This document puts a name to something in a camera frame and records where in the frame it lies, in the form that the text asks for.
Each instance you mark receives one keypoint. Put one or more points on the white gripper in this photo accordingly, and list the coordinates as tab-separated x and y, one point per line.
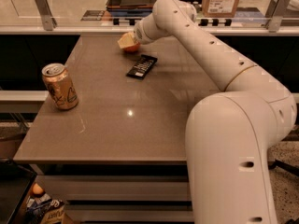
140	34

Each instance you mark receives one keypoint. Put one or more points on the red apple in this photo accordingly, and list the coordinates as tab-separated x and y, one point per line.
130	44

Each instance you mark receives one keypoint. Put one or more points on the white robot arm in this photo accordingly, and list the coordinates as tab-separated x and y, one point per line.
228	133

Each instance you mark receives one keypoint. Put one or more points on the black snack bar wrapper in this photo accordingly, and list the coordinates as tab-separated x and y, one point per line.
142	66

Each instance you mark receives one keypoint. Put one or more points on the gold soda can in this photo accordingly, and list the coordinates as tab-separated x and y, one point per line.
60	86

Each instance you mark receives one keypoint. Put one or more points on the cardboard box with label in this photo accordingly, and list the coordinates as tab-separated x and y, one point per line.
219	8

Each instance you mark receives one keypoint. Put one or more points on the white drawer cabinet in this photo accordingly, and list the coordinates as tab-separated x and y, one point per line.
143	193

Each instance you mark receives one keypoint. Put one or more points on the orange fruit in bin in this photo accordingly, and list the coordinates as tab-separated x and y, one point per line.
37	190

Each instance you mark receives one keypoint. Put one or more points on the black bin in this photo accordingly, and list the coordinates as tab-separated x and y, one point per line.
15	181

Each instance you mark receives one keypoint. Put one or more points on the snack bags in bin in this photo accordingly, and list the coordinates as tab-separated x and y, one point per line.
44	210

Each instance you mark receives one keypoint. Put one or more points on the left metal glass bracket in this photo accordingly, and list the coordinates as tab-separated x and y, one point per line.
48	21

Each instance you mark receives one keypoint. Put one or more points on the right metal glass bracket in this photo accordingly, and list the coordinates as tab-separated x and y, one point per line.
276	15

